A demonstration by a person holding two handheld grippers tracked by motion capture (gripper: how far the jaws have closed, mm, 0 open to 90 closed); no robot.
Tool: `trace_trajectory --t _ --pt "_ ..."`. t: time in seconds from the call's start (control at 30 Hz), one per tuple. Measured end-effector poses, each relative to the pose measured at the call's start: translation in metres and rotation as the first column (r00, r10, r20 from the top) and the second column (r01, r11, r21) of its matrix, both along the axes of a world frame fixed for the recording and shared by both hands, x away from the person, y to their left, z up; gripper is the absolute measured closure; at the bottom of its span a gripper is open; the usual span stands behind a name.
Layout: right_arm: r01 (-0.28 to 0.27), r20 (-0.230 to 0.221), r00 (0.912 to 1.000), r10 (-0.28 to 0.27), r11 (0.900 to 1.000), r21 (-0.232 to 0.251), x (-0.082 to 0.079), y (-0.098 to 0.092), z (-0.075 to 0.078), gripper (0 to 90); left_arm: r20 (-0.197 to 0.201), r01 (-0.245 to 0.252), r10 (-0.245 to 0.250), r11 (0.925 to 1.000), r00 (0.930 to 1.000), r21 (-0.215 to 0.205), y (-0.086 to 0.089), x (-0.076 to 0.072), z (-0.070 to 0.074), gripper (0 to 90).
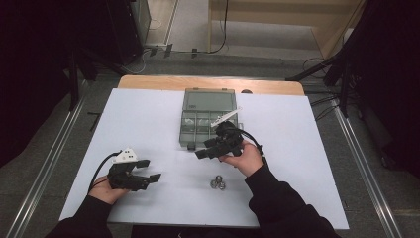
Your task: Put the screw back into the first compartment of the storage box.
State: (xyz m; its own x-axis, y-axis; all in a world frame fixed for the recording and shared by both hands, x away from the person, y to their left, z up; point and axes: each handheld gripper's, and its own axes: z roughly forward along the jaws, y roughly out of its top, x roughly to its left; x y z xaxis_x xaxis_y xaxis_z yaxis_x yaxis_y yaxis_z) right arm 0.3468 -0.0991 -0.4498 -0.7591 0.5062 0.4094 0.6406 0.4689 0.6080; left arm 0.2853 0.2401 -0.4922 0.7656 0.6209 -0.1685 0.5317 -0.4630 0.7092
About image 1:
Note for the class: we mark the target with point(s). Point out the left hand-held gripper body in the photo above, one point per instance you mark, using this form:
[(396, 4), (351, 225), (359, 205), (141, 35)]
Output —
[(125, 180)]

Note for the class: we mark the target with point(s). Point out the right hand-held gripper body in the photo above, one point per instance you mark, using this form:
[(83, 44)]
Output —
[(231, 142)]

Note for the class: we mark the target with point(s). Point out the silver metal nut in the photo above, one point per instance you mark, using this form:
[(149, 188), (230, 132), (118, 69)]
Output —
[(218, 178), (222, 185), (214, 184)]

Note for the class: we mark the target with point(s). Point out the grey clear plastic organizer box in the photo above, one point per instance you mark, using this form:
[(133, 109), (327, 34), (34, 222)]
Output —
[(204, 100)]

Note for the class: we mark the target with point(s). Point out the person's left hand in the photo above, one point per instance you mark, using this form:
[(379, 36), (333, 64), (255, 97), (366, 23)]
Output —
[(105, 194)]

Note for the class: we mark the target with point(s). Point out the person's right hand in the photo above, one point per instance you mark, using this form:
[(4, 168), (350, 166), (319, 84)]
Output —
[(249, 158)]

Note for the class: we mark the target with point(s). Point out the white table board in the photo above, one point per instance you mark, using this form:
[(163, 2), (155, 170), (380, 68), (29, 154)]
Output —
[(148, 115)]

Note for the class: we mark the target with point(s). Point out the dark round table grommet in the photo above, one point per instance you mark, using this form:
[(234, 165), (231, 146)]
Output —
[(246, 91)]

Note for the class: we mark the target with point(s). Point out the wooden table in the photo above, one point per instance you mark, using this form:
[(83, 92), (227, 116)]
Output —
[(148, 82)]

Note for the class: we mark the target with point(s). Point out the black stand leg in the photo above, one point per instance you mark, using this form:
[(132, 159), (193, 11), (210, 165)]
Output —
[(310, 69), (73, 82)]

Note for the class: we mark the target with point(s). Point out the dark metal cabinet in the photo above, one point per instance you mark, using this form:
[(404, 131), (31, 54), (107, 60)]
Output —
[(132, 26)]

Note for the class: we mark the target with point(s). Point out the light wooden furniture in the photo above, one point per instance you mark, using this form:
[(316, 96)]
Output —
[(280, 13)]

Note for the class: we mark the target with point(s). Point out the metal floor rail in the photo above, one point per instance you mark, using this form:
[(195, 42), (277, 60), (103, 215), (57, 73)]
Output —
[(49, 165), (363, 165)]

